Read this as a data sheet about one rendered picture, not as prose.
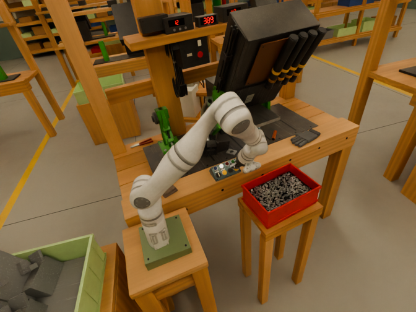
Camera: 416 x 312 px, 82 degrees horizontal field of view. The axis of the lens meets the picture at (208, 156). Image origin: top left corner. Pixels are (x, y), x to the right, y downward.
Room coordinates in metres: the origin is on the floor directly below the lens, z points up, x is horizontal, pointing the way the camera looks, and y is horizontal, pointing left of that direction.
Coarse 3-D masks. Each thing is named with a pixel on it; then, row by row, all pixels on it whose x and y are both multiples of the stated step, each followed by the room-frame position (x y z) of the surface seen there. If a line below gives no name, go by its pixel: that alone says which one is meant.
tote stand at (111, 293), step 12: (108, 252) 0.66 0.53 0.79; (120, 252) 0.68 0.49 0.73; (108, 264) 0.59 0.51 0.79; (120, 264) 0.62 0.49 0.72; (108, 276) 0.54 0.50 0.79; (120, 276) 0.57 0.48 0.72; (108, 288) 0.49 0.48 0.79; (120, 288) 0.52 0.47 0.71; (108, 300) 0.44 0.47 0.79; (120, 300) 0.47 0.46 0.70; (132, 300) 0.54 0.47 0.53
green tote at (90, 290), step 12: (72, 240) 0.62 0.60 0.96; (84, 240) 0.62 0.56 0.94; (24, 252) 0.60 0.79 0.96; (48, 252) 0.60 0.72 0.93; (60, 252) 0.61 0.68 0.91; (72, 252) 0.61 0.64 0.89; (84, 252) 0.62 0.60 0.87; (96, 252) 0.59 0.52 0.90; (84, 264) 0.50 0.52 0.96; (96, 264) 0.55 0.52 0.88; (84, 276) 0.46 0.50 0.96; (96, 276) 0.50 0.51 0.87; (84, 288) 0.42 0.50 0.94; (96, 288) 0.46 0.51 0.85; (84, 300) 0.39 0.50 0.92; (96, 300) 0.42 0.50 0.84
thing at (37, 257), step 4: (36, 252) 0.59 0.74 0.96; (40, 252) 0.59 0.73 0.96; (28, 256) 0.59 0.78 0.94; (32, 256) 0.58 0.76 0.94; (36, 256) 0.58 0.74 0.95; (40, 256) 0.57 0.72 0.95; (32, 260) 0.57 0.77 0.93; (36, 260) 0.57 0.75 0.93; (40, 260) 0.56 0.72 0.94; (44, 260) 0.57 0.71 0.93
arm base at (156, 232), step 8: (160, 216) 0.60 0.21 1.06; (144, 224) 0.58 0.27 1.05; (152, 224) 0.57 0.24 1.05; (160, 224) 0.59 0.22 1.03; (152, 232) 0.57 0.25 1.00; (160, 232) 0.58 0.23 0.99; (168, 232) 0.63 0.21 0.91; (152, 240) 0.56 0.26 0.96; (160, 240) 0.58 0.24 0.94; (168, 240) 0.60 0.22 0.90
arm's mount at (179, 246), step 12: (168, 228) 0.66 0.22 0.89; (180, 228) 0.66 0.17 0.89; (144, 240) 0.61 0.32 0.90; (180, 240) 0.60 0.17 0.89; (144, 252) 0.56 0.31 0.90; (156, 252) 0.55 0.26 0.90; (168, 252) 0.55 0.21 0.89; (180, 252) 0.54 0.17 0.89; (192, 252) 0.56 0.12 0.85; (156, 264) 0.51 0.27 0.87
